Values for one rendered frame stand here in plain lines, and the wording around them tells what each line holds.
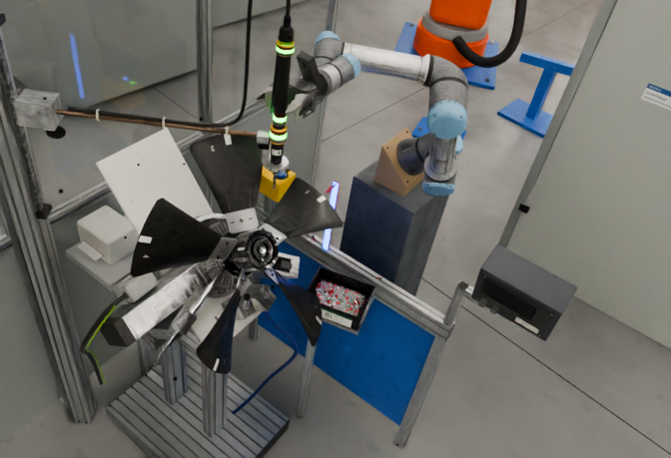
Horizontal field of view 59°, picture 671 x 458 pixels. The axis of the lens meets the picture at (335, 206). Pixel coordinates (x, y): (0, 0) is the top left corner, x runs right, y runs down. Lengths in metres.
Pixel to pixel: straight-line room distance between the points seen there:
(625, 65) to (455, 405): 1.75
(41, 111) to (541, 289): 1.44
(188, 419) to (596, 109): 2.34
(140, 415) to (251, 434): 0.47
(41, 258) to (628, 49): 2.51
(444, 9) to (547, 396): 3.41
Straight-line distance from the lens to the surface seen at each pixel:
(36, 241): 2.05
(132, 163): 1.88
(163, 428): 2.72
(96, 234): 2.18
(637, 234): 3.41
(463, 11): 5.44
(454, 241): 3.75
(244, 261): 1.72
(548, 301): 1.83
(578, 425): 3.22
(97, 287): 2.60
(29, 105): 1.70
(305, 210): 1.92
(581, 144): 3.25
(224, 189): 1.78
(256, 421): 2.72
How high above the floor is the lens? 2.47
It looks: 41 degrees down
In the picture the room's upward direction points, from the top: 10 degrees clockwise
